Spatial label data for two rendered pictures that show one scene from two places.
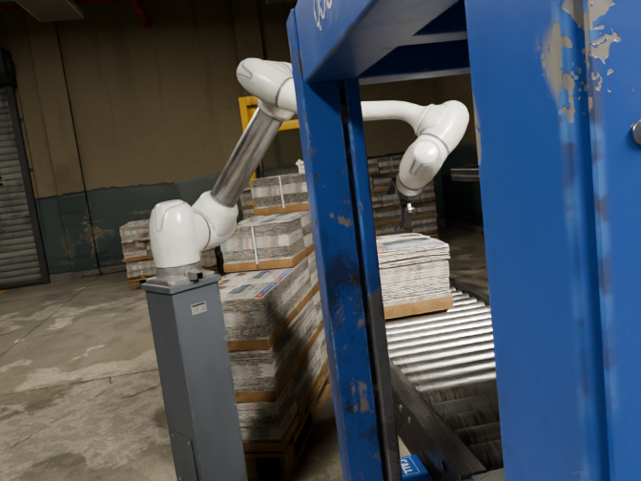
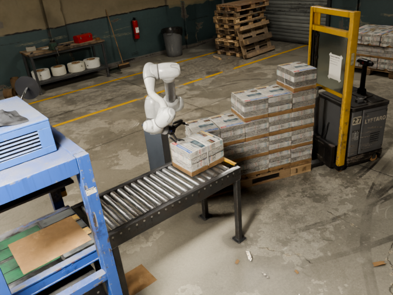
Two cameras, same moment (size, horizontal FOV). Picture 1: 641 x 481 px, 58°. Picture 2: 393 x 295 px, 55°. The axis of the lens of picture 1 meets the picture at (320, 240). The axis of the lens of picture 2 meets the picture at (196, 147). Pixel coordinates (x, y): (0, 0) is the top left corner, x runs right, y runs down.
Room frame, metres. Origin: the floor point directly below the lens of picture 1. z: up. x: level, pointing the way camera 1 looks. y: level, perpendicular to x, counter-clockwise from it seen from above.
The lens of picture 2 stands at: (0.63, -2.85, 2.46)
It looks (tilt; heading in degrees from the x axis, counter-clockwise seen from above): 27 degrees down; 61
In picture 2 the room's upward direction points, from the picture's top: 5 degrees counter-clockwise
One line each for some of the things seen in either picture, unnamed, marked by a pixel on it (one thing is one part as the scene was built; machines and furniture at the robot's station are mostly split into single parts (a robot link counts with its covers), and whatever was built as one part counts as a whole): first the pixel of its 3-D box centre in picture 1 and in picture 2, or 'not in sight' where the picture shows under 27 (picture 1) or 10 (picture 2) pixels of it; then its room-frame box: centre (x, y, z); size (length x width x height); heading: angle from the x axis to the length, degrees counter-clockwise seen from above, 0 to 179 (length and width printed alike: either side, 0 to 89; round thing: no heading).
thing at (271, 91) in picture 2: (277, 216); (272, 90); (3.34, 0.23, 1.06); 0.37 x 0.28 x 0.01; 76
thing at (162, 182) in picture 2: (450, 339); (166, 185); (1.66, -0.35, 0.77); 0.47 x 0.05 x 0.05; 98
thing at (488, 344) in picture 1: (468, 352); (153, 191); (1.53, -0.37, 0.77); 0.47 x 0.05 x 0.05; 98
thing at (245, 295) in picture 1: (271, 347); (239, 150); (2.92, 0.32, 0.42); 1.17 x 0.39 x 0.83; 167
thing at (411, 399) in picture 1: (376, 371); (144, 180); (1.57, -0.11, 0.74); 1.34 x 0.05 x 0.12; 8
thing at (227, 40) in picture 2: not in sight; (241, 27); (7.07, 5.75, 0.65); 1.33 x 0.94 x 1.30; 12
